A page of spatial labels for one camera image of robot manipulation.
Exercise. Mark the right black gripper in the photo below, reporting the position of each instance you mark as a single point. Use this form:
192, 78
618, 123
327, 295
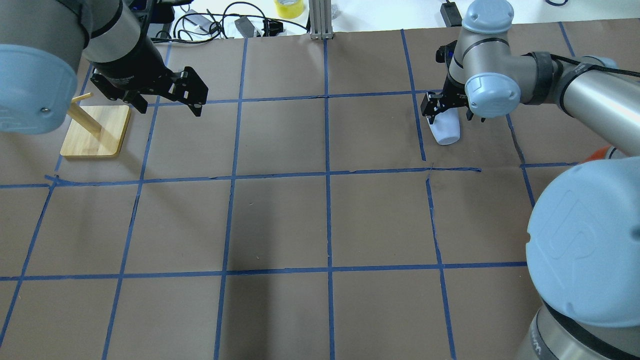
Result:
454, 92

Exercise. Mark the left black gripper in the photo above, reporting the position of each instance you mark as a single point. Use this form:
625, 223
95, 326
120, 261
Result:
131, 64

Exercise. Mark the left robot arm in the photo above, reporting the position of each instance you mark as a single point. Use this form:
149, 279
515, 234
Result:
43, 41

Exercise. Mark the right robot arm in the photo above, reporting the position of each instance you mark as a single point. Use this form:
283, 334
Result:
578, 120

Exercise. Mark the wooden cup rack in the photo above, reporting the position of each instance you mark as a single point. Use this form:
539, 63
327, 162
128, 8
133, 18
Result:
95, 131

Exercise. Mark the black power adapter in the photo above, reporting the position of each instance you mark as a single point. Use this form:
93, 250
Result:
450, 14

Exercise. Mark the yellow tape roll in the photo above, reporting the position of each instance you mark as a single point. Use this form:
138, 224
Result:
289, 9

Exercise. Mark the orange can container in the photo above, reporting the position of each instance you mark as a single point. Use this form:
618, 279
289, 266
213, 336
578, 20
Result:
604, 153

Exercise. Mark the brown paper table cover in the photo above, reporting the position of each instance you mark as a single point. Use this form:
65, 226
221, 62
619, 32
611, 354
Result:
308, 214

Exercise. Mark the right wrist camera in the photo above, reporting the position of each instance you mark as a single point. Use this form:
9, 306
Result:
445, 53

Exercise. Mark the aluminium frame post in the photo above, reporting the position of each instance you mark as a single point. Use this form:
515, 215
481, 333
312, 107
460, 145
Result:
320, 19

